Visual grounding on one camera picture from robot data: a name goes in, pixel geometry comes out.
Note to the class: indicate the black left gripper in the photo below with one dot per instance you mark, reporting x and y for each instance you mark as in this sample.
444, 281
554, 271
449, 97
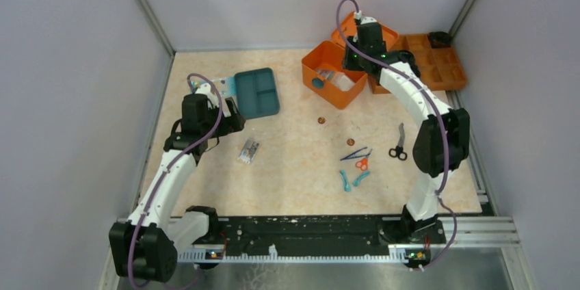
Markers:
231, 119

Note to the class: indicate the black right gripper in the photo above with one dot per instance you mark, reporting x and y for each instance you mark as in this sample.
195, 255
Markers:
356, 61

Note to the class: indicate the white sachet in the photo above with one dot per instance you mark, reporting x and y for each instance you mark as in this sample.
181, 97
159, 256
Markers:
342, 82

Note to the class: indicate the teal clear packet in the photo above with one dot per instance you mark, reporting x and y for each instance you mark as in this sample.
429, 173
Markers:
326, 74

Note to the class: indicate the blue white packet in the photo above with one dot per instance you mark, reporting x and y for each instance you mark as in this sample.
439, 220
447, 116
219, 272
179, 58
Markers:
224, 86

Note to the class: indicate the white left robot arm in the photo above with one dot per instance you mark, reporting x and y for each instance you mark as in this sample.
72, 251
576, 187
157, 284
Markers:
146, 246

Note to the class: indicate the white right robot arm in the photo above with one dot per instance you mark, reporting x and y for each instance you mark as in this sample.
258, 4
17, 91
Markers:
442, 142

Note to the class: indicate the orange medicine box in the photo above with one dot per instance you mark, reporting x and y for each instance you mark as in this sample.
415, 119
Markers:
329, 54

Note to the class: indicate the small pill blister bag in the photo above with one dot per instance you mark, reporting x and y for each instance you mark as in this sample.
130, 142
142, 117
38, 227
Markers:
249, 151

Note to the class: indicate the teal divided tray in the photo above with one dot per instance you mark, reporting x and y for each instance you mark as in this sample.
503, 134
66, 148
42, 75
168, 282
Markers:
256, 93

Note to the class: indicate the orange compartment tray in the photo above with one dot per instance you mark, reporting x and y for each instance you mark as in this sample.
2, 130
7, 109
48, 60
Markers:
440, 68

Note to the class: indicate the blue tweezers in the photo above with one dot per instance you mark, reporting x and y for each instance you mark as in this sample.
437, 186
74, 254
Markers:
357, 154

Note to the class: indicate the orange small scissors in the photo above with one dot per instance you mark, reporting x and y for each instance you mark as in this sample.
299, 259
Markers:
362, 163

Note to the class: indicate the teal clip right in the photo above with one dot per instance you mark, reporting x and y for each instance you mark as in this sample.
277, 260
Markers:
360, 177

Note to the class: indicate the teal clip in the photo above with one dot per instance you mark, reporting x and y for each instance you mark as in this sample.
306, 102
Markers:
345, 182
360, 177

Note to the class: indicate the teal clip left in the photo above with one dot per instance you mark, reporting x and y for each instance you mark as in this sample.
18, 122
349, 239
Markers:
345, 182

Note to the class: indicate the black handled scissors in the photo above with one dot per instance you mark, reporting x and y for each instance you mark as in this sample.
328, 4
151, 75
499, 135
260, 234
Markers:
398, 151

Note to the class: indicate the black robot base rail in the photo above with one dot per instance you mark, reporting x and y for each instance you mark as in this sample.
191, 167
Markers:
318, 239

